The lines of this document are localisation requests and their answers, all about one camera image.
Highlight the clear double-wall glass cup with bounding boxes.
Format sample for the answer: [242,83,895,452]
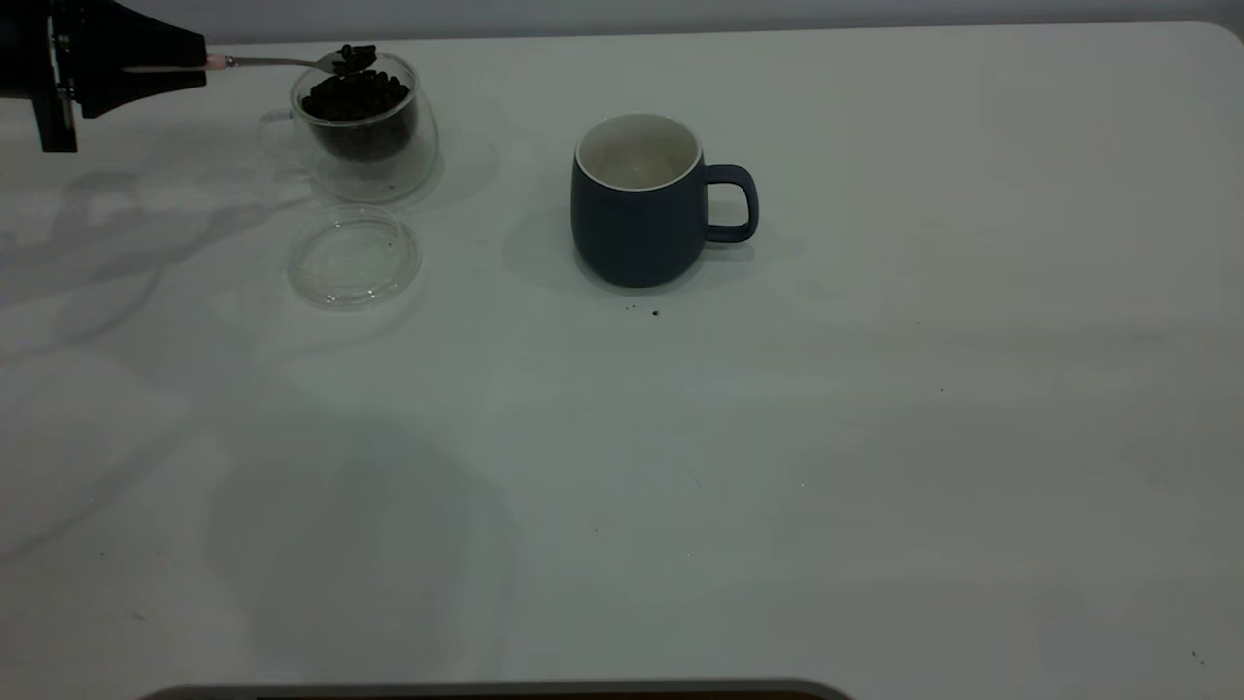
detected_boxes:
[258,53,440,205]

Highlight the dark coffee beans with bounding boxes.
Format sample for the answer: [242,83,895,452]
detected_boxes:
[303,44,413,162]

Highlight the dark blue ceramic mug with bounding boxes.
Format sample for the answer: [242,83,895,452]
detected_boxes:
[570,113,760,289]

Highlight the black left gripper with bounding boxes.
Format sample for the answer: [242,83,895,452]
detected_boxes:
[0,0,209,154]

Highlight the clear glass saucer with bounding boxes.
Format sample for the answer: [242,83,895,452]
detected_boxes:
[287,204,424,312]

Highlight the pink-handled metal spoon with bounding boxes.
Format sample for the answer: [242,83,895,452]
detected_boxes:
[121,44,378,78]

